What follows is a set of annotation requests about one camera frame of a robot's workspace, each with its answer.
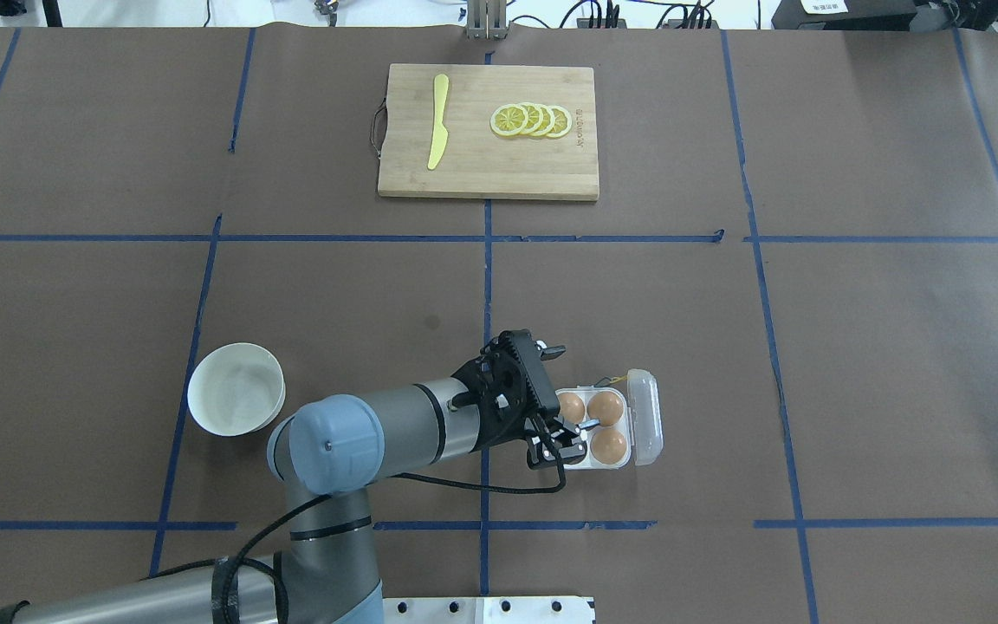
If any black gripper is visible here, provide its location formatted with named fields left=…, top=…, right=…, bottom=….
left=452, top=330, right=599, bottom=471

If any brown egg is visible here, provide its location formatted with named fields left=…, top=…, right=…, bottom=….
left=586, top=388, right=625, bottom=427
left=590, top=429, right=630, bottom=466
left=557, top=392, right=586, bottom=424

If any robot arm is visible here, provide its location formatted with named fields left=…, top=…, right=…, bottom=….
left=0, top=330, right=587, bottom=623

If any clear plastic egg box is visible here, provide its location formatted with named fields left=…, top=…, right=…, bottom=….
left=555, top=368, right=664, bottom=471

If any wooden cutting board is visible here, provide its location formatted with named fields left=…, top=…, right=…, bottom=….
left=378, top=63, right=599, bottom=202

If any lemon slice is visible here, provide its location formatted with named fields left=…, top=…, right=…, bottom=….
left=528, top=104, right=555, bottom=137
left=544, top=106, right=572, bottom=139
left=519, top=102, right=537, bottom=137
left=489, top=104, right=529, bottom=137

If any white bowl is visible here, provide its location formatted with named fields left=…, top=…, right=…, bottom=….
left=185, top=342, right=288, bottom=436

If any yellow plastic knife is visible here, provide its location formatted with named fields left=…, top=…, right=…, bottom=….
left=426, top=74, right=450, bottom=171

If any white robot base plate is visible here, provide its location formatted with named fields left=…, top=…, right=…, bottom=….
left=383, top=595, right=597, bottom=623

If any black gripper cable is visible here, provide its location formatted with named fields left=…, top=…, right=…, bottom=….
left=148, top=451, right=567, bottom=590

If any aluminium frame post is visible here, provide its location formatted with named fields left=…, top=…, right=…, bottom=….
left=464, top=0, right=509, bottom=40

